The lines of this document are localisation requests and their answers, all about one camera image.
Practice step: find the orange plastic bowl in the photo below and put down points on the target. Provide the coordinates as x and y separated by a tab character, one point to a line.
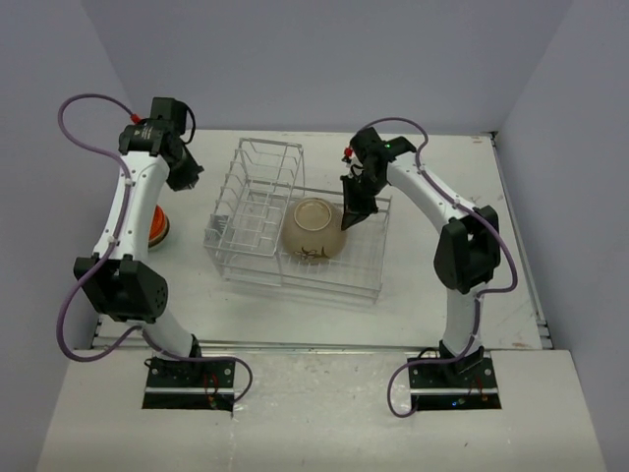
158	212

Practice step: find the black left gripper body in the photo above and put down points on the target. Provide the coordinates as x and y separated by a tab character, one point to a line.
185	170

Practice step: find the white wire dish rack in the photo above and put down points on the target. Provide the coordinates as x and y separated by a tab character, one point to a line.
263	190

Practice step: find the large beige ceramic bowl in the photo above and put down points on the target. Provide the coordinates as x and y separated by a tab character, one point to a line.
311	231

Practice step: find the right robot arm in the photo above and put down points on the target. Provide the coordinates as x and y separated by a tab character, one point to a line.
467	251

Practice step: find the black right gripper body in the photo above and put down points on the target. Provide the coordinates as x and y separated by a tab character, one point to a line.
367	192

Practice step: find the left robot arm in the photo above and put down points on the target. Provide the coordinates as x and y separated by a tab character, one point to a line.
116	277

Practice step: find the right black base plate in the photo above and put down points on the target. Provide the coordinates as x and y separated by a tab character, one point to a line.
439	388

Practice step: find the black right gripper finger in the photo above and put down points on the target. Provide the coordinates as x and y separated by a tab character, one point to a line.
348	194
351	217

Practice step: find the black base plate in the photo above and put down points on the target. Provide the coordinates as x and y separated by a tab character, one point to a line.
174	385
439	388

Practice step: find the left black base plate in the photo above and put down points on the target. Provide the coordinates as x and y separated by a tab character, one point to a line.
174	385

